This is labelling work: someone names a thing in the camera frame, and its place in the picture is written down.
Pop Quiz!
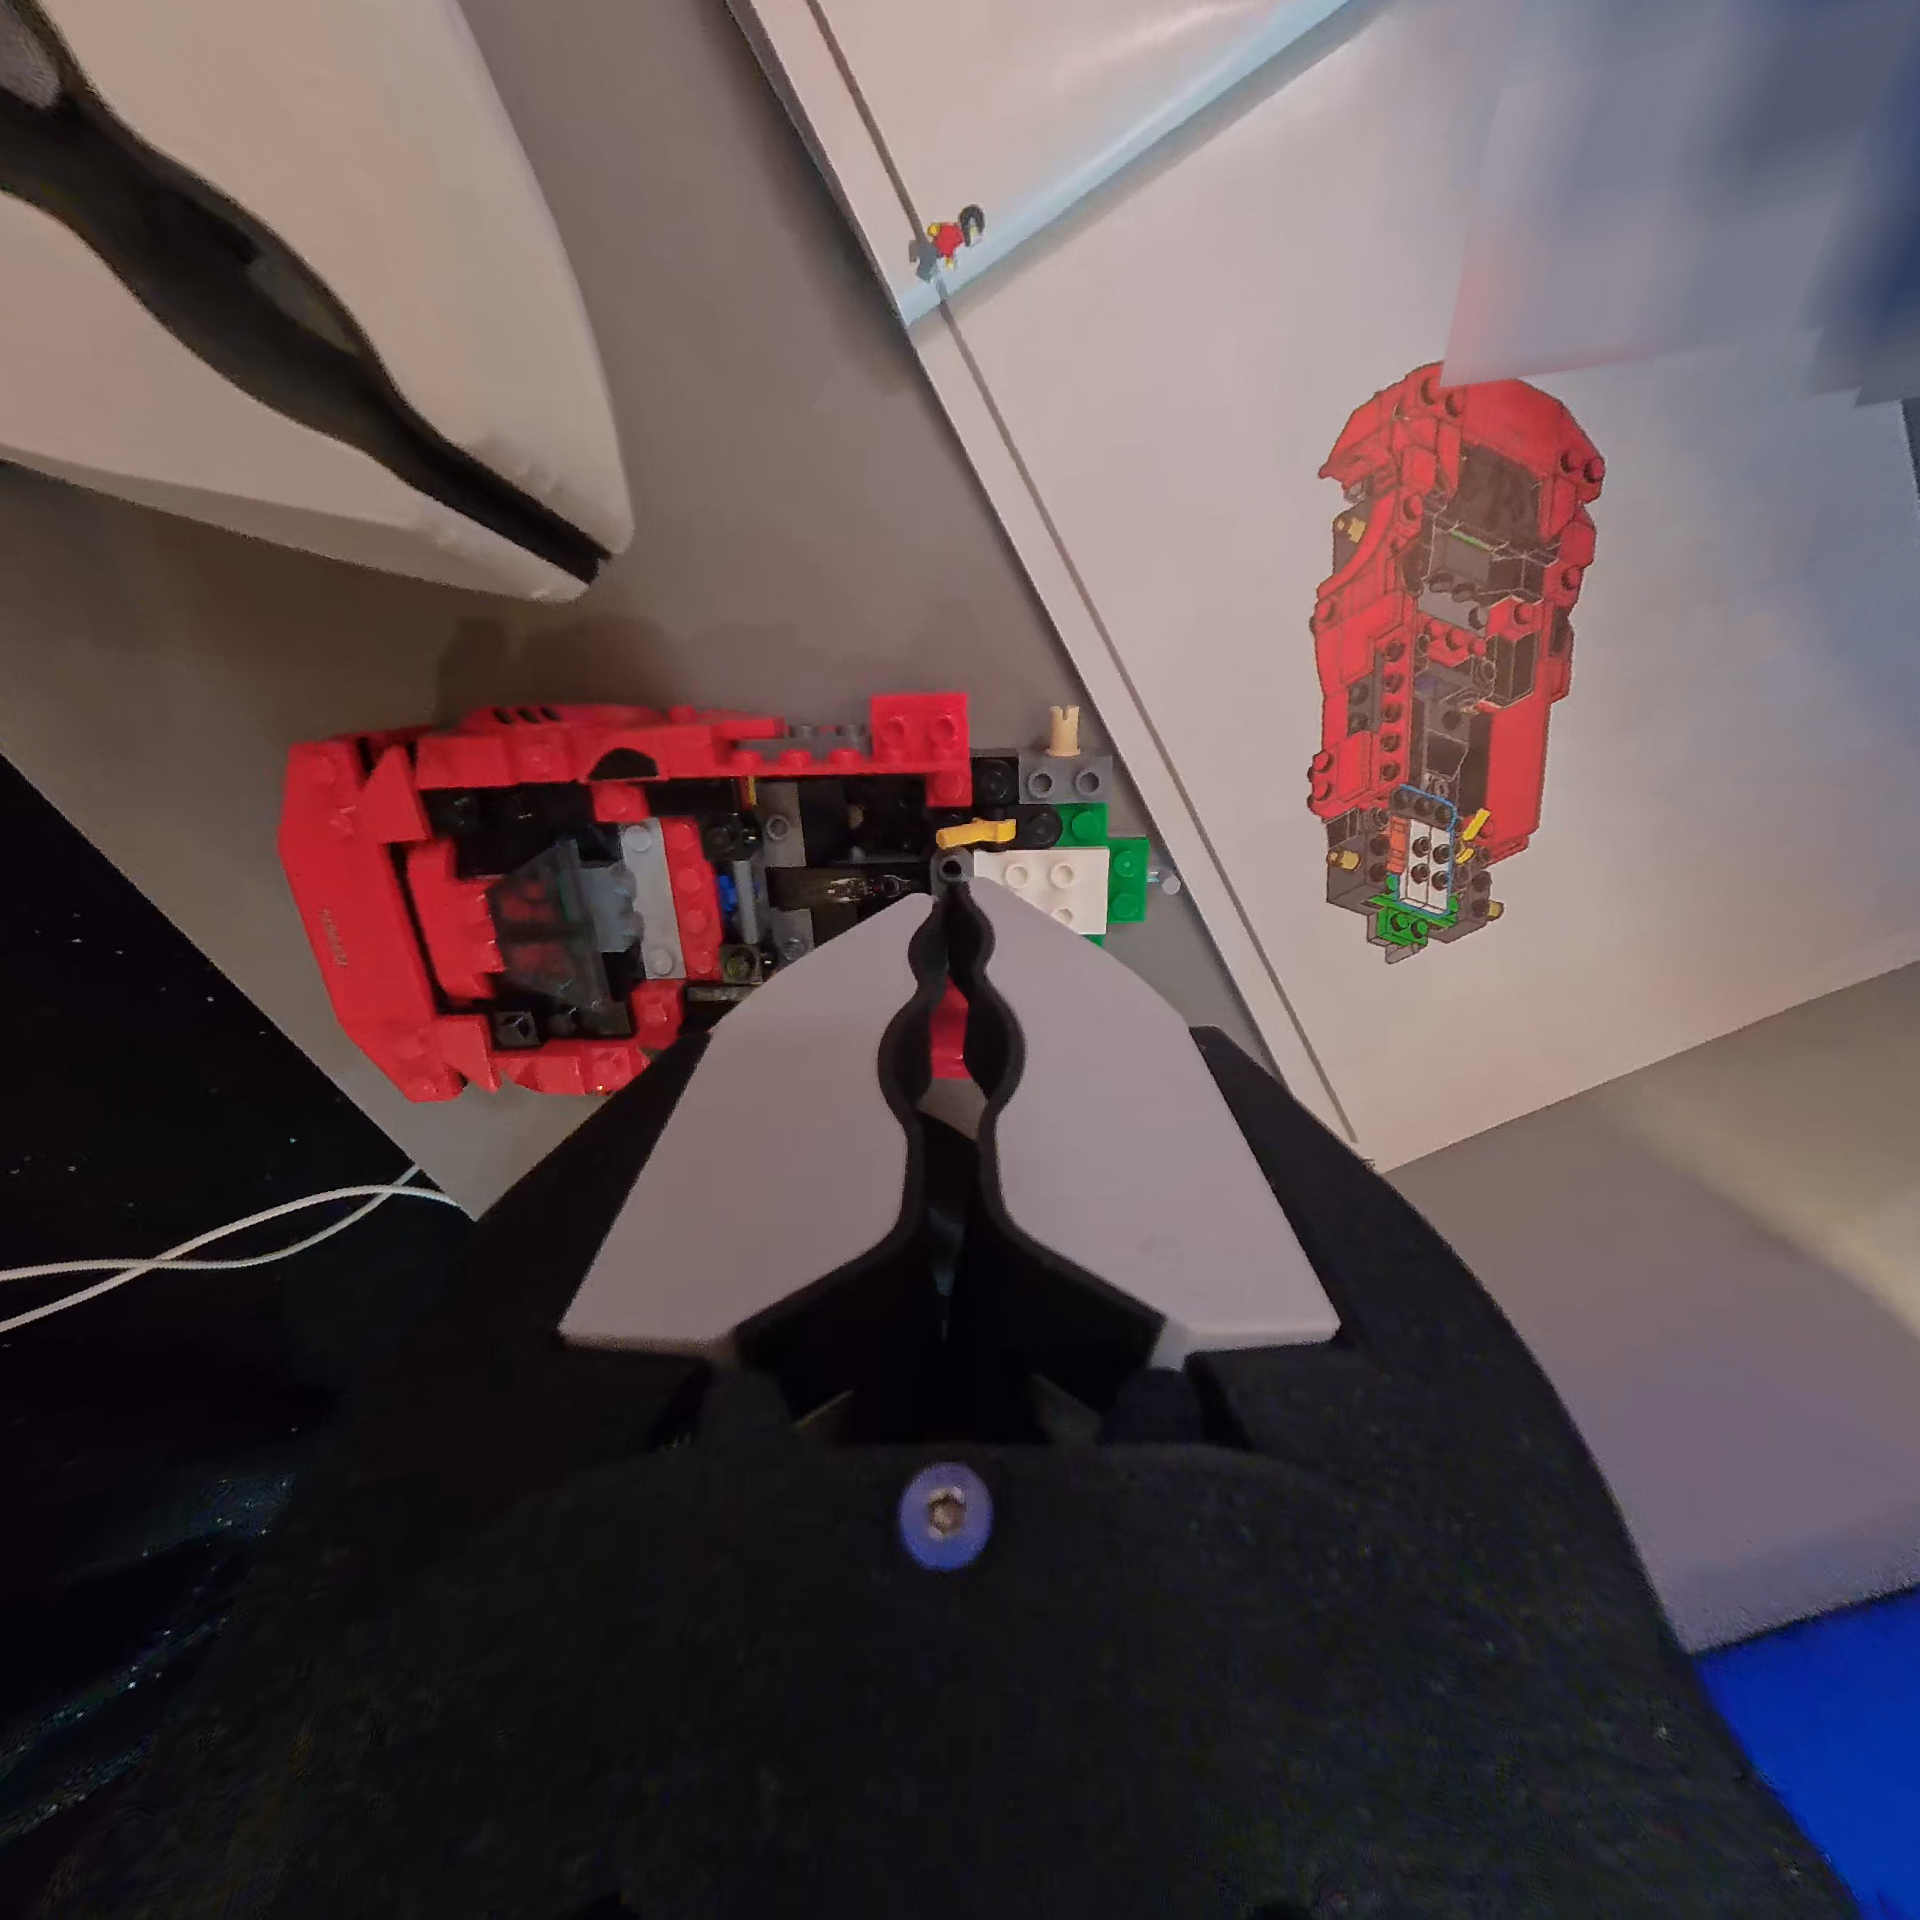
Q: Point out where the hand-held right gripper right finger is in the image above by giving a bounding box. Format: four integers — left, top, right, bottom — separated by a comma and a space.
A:
960, 879, 1342, 1371

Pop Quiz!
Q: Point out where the small blue plastic bin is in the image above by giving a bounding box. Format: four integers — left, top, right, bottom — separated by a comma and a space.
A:
1693, 1590, 1920, 1920

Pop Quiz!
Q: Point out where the red lego car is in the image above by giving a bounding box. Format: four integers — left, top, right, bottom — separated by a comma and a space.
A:
275, 690, 1169, 1105

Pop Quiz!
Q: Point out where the lego instruction booklet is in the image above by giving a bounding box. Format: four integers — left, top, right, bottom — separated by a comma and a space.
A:
726, 0, 1920, 1173

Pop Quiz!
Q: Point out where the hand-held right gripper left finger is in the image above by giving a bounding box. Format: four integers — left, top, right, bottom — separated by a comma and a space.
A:
557, 901, 953, 1371

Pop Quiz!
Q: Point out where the white cable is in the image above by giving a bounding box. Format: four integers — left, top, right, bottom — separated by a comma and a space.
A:
0, 1182, 460, 1339

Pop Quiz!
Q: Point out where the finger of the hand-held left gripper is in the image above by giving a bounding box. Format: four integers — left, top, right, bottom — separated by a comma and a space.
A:
0, 192, 602, 606
36, 0, 635, 560

